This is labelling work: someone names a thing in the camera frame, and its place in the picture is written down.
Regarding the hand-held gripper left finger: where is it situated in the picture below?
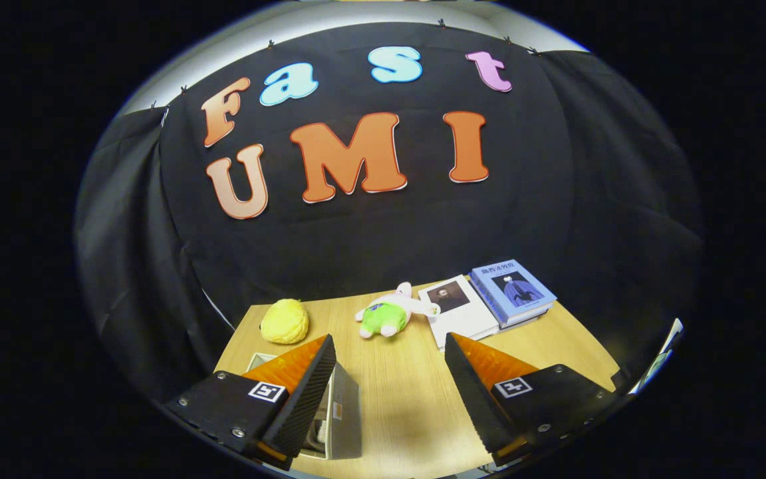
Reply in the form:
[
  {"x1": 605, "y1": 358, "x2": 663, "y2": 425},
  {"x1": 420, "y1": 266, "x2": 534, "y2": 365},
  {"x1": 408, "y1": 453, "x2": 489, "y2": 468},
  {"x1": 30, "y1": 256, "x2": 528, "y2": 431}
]
[{"x1": 167, "y1": 334, "x2": 337, "y2": 471}]

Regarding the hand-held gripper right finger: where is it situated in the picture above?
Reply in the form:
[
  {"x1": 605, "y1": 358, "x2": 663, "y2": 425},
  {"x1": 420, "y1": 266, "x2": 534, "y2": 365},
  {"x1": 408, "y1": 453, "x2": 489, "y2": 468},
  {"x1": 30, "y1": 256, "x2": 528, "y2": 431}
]
[{"x1": 445, "y1": 332, "x2": 616, "y2": 466}]

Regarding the grey fabric storage box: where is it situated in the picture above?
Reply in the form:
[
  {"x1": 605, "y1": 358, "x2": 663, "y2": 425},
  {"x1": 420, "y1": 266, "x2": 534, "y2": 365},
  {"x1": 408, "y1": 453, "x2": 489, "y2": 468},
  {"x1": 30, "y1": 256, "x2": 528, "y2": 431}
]
[{"x1": 245, "y1": 353, "x2": 362, "y2": 461}]

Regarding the white book with portrait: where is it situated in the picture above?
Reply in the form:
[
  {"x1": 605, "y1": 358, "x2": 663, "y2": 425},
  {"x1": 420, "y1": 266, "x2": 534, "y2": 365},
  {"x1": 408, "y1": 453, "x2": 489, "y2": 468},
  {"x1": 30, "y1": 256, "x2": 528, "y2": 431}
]
[{"x1": 418, "y1": 275, "x2": 500, "y2": 350}]

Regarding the yellow plush ball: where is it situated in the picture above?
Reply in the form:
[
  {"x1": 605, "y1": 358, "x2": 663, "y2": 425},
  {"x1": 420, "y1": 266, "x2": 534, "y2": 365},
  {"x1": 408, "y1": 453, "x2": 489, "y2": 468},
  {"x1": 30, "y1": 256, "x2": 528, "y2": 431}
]
[{"x1": 260, "y1": 299, "x2": 309, "y2": 345}]

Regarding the thin paperback book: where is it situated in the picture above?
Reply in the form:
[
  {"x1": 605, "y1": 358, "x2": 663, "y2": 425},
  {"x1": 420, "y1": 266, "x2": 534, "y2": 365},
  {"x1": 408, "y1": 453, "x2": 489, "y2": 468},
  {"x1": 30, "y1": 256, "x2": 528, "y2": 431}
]
[{"x1": 499, "y1": 307, "x2": 553, "y2": 330}]

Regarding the green and white plush toy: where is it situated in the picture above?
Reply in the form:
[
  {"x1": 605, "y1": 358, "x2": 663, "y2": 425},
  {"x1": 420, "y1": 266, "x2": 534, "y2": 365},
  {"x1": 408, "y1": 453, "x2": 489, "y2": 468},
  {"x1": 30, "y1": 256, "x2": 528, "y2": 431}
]
[{"x1": 355, "y1": 282, "x2": 440, "y2": 339}]

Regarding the blue book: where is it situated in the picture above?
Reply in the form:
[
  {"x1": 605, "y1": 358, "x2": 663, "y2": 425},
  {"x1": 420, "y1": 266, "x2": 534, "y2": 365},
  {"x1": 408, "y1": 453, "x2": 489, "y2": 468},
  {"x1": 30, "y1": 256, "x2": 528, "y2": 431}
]
[{"x1": 469, "y1": 259, "x2": 558, "y2": 325}]

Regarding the black backdrop cloth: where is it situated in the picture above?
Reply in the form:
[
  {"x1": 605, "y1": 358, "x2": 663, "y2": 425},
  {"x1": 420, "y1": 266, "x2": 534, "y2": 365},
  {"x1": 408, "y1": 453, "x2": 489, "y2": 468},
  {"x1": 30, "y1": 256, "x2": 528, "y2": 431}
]
[{"x1": 76, "y1": 23, "x2": 703, "y2": 400}]

